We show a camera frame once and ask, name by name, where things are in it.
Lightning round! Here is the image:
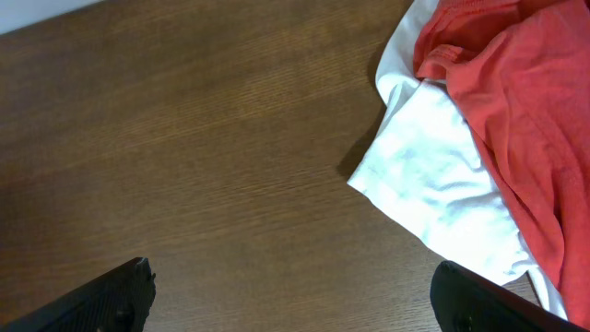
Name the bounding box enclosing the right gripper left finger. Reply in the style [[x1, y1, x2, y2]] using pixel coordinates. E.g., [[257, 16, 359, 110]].
[[1, 257, 156, 332]]

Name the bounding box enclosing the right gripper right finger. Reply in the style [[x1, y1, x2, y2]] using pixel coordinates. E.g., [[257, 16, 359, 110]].
[[430, 260, 588, 332]]

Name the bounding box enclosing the white garment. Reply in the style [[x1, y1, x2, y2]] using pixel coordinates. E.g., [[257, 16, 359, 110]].
[[348, 0, 567, 318]]

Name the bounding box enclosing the red t-shirt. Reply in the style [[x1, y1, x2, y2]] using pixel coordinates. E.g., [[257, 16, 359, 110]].
[[413, 0, 589, 327]]

